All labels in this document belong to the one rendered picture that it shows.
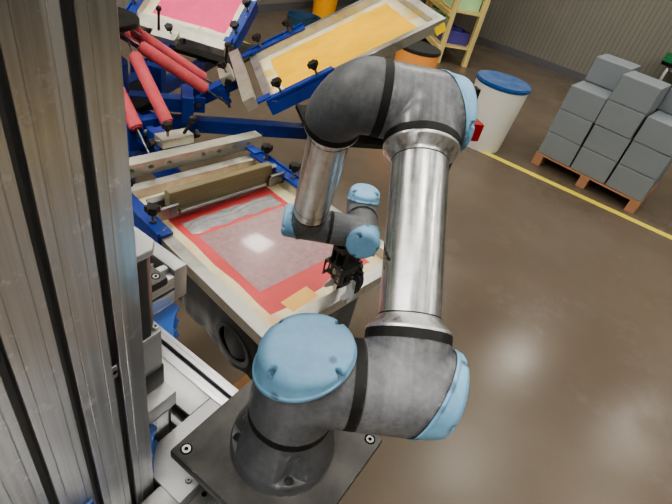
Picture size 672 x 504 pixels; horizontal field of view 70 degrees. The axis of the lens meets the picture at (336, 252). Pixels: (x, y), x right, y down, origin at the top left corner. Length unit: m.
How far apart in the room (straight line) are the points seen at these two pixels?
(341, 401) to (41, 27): 0.44
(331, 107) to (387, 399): 0.42
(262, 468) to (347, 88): 0.53
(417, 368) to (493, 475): 1.87
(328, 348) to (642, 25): 9.04
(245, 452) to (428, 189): 0.43
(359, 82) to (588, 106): 4.54
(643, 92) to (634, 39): 4.41
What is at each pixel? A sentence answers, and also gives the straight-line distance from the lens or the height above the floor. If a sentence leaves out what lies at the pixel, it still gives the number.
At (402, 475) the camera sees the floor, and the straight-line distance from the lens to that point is 2.26.
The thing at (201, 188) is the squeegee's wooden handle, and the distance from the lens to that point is 1.60.
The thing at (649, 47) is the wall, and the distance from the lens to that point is 9.43.
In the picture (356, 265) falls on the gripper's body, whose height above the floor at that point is 1.14.
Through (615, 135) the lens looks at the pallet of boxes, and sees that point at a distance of 5.16.
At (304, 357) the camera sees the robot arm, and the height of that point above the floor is 1.49.
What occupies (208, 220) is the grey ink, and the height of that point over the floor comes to 0.97.
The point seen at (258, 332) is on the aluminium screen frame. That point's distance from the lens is 1.20.
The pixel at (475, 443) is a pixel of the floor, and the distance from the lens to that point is 2.49.
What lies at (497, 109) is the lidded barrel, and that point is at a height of 0.46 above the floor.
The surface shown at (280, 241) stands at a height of 0.97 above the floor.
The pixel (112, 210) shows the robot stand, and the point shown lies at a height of 1.67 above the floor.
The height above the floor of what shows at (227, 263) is 0.97.
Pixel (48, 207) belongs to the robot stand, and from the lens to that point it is 0.39.
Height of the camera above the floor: 1.92
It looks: 38 degrees down
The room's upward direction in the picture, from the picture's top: 15 degrees clockwise
